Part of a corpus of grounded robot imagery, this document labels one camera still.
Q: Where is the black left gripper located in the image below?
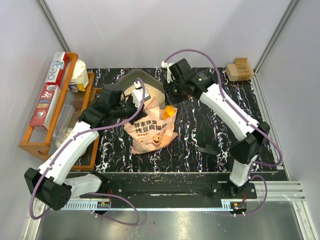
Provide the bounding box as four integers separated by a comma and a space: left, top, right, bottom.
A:
111, 94, 148, 125

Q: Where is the yellow plastic litter scoop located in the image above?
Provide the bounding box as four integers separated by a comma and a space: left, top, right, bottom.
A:
162, 105, 175, 120

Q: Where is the pink cat litter bag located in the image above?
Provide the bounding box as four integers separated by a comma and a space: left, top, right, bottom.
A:
124, 106, 178, 155

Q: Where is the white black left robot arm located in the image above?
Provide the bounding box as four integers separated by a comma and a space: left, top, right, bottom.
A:
24, 78, 147, 211

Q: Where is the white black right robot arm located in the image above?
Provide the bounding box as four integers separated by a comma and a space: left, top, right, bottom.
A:
161, 58, 270, 198

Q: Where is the grey plastic litter box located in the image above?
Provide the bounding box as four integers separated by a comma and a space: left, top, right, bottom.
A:
117, 68, 165, 109

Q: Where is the brown cardboard box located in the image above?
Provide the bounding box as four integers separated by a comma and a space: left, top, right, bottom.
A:
226, 57, 254, 82

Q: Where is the red white toothpaste box upper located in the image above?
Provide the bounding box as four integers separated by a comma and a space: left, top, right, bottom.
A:
44, 52, 70, 87

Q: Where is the red white toothpaste box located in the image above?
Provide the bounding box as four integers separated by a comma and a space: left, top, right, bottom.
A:
44, 52, 70, 87
29, 84, 61, 130

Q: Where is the red white toothpaste box lower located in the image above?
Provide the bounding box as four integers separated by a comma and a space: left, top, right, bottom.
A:
29, 84, 61, 130

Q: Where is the orange wooden tray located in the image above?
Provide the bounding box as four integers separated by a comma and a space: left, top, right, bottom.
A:
71, 88, 101, 172

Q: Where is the black bag clip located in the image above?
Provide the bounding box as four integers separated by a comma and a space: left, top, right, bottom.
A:
198, 144, 219, 156

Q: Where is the white round cup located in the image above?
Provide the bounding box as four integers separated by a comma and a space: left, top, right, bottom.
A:
79, 147, 88, 158

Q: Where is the white paper flour bag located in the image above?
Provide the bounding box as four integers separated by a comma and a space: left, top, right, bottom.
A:
68, 59, 89, 93

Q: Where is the clear plastic container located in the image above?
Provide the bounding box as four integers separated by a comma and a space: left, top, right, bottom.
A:
52, 105, 75, 141

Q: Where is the orange wooden rack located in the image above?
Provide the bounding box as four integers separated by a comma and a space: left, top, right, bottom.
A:
19, 52, 95, 161

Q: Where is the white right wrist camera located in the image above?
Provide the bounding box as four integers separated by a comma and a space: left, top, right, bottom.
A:
161, 61, 174, 84

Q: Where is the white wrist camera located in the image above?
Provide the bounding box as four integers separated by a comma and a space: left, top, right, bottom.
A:
161, 61, 174, 84
131, 81, 151, 108

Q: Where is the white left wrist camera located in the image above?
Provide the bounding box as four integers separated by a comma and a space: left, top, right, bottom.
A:
131, 81, 151, 108

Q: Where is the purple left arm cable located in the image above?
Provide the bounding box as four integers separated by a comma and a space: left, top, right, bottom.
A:
29, 77, 141, 227

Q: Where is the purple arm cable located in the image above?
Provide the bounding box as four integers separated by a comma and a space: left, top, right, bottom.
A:
29, 77, 141, 227
163, 49, 284, 217

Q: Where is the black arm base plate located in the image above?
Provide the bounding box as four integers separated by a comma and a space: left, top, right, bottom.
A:
79, 171, 258, 201

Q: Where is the aluminium rail frame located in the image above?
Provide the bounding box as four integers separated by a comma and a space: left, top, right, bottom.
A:
29, 74, 320, 240

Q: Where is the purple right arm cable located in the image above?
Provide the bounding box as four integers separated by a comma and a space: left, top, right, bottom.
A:
163, 49, 284, 217

